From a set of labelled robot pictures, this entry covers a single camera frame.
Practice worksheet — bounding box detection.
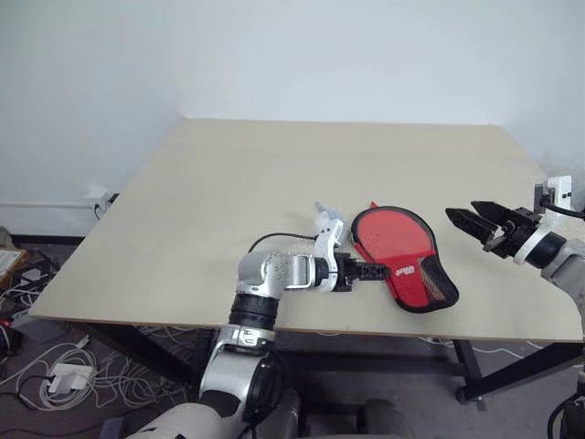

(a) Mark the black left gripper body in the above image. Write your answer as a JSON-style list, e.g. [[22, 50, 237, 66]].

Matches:
[[335, 252, 365, 294]]

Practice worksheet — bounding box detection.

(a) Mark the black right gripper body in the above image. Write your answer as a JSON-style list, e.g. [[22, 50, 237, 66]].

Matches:
[[482, 206, 543, 262]]

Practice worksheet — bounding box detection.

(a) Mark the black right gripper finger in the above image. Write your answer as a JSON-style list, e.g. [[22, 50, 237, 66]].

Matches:
[[444, 207, 495, 244], [470, 199, 511, 229]]

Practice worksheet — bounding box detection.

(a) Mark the red table tennis paddle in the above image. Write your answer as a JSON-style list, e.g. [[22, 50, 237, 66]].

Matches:
[[355, 209, 433, 267]]

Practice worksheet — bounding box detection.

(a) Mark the red black paddle case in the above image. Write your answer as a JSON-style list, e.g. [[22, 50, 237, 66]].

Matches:
[[348, 199, 460, 316]]

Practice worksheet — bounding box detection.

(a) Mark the white robot torso shell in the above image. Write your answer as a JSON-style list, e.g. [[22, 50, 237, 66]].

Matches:
[[131, 401, 241, 439]]

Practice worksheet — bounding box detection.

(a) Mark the white power adapter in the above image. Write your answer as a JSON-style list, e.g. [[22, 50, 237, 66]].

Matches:
[[47, 360, 93, 394]]

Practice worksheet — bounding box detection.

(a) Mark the brown cardboard box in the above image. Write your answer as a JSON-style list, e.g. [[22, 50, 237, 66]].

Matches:
[[0, 246, 29, 287]]

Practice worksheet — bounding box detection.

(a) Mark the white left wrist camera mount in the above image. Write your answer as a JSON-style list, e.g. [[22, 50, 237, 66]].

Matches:
[[313, 199, 347, 294]]

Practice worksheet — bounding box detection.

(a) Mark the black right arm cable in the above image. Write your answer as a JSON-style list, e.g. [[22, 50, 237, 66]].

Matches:
[[540, 190, 585, 219]]

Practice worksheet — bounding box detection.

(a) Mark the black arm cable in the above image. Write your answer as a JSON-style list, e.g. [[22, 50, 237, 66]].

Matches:
[[248, 231, 321, 255], [540, 190, 585, 219]]

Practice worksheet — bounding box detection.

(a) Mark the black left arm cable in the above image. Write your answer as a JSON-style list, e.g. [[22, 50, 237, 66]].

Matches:
[[248, 231, 321, 255]]

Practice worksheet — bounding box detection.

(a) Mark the black metal table frame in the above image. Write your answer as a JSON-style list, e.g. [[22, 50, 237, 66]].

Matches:
[[63, 319, 585, 406]]

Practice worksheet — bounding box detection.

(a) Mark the white floor cable tangle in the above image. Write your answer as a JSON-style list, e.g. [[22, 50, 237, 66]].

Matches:
[[0, 273, 202, 415]]

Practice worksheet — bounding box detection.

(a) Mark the white wall socket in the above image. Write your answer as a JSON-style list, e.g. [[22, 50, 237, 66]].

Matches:
[[87, 184, 121, 220]]

